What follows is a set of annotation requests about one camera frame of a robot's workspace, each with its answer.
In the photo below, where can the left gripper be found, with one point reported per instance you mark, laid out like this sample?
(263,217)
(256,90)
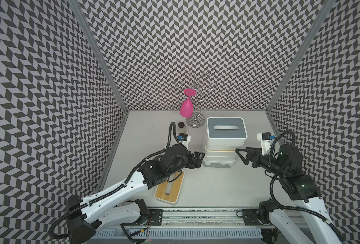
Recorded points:
(190,159)

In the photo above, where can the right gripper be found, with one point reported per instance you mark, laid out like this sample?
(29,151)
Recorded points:
(253,157)

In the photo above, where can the bamboo lid box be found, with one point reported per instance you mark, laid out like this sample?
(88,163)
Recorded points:
(222,160)
(220,153)
(169,191)

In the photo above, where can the bamboo lid box back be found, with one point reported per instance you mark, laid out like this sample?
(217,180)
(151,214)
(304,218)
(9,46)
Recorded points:
(220,153)

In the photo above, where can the grey lid box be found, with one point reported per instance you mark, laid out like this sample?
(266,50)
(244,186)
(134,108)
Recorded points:
(226,131)
(222,147)

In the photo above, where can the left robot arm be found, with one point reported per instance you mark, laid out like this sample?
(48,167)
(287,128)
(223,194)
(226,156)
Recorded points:
(113,206)

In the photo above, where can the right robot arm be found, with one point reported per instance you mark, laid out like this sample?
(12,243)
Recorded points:
(302,207)

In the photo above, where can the small brown-capped jar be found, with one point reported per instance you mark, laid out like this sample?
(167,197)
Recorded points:
(181,128)

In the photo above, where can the pink plastic goblet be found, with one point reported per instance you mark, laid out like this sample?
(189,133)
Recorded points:
(186,110)

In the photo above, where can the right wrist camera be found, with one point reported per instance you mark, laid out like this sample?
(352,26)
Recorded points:
(266,139)

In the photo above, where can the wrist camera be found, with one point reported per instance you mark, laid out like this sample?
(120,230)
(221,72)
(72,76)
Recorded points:
(266,139)
(184,139)

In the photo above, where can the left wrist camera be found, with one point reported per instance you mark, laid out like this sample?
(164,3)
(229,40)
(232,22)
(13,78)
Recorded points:
(184,139)

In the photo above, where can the aluminium front rail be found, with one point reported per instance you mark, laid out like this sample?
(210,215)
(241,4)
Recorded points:
(213,224)

